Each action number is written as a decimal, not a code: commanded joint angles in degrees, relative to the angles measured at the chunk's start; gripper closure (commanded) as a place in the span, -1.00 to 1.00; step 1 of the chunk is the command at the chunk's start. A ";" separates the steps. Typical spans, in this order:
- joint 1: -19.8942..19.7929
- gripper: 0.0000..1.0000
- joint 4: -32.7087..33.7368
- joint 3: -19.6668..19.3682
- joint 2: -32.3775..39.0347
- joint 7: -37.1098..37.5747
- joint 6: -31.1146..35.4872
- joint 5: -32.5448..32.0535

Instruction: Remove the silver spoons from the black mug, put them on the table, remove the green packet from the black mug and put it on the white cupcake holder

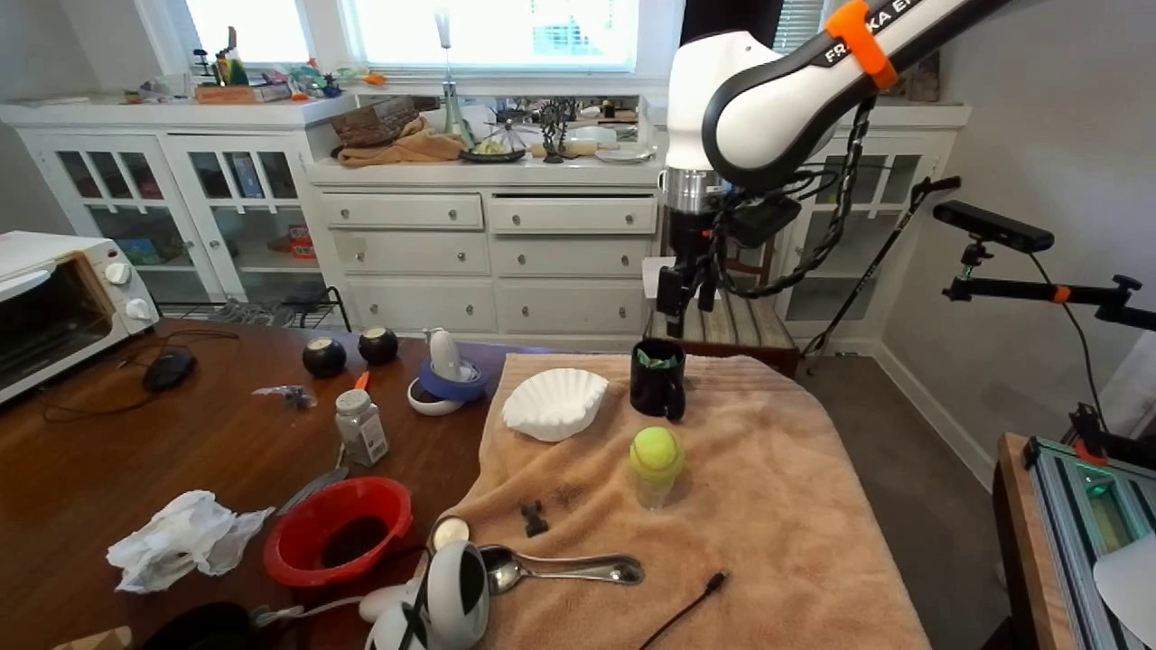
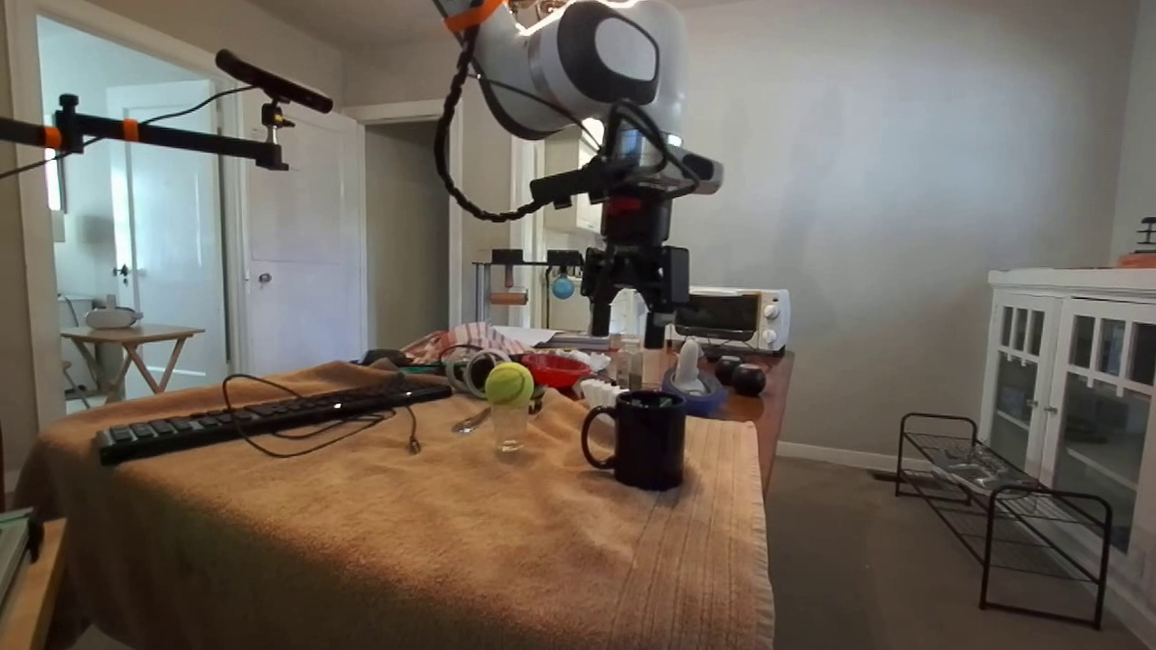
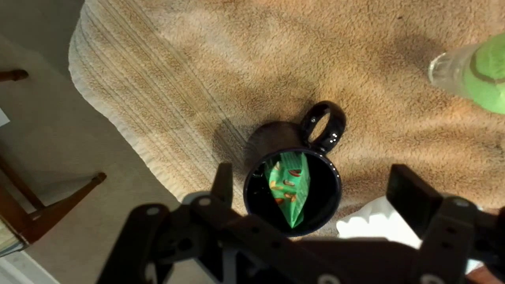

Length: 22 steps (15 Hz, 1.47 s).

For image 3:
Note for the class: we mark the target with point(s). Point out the tan terry towel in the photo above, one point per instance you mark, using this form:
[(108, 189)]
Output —
[(263, 64)]

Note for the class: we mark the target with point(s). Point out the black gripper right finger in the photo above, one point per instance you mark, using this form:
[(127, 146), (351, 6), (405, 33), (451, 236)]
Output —
[(416, 195)]

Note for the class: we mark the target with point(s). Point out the black ceramic mug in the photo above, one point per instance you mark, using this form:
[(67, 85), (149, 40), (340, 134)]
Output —
[(321, 200)]

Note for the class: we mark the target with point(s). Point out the clear glass cup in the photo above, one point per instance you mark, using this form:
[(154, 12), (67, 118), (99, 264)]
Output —
[(448, 72)]

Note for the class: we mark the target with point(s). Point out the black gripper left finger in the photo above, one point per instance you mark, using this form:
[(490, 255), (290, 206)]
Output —
[(223, 184)]

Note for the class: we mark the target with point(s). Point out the green foil packet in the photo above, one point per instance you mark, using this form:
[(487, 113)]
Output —
[(290, 190)]

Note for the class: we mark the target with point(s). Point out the yellow-green tennis ball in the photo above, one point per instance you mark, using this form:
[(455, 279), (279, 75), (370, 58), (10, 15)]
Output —
[(490, 74)]

